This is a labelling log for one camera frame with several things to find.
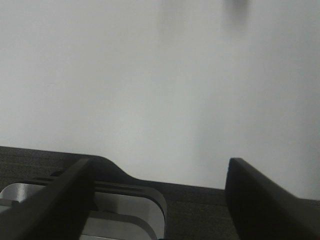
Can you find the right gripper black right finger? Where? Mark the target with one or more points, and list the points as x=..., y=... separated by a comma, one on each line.
x=262, y=210

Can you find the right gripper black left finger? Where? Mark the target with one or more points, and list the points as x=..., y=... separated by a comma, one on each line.
x=57, y=212

